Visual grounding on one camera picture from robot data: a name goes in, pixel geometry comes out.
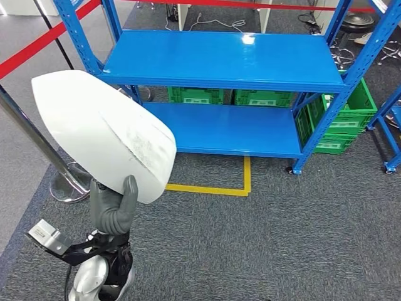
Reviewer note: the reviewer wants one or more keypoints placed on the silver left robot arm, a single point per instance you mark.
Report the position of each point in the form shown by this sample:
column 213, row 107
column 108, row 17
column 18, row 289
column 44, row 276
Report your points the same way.
column 90, row 278

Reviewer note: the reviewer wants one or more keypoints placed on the green plastic crate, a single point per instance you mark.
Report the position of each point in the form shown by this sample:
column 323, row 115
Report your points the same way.
column 360, row 112
column 263, row 98
column 338, row 143
column 194, row 95

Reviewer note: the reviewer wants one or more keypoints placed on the white plastic car part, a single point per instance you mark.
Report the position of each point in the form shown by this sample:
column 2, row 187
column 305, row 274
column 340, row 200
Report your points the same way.
column 93, row 128

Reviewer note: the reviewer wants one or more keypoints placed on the white desk leg panel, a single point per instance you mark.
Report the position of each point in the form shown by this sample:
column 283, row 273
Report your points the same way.
column 265, row 18
column 185, row 16

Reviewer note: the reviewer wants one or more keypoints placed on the black round stool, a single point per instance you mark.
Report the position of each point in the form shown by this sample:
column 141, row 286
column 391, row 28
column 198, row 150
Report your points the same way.
column 357, row 21

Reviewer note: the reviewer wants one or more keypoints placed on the small black floor device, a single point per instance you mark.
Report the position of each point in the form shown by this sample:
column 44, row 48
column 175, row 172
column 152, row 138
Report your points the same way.
column 171, row 14

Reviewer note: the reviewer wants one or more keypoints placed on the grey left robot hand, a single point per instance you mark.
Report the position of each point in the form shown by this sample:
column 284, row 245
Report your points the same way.
column 108, row 212

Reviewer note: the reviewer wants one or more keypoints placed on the chrome stool base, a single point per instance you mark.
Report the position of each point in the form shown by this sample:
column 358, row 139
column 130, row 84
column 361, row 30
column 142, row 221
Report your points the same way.
column 391, row 52

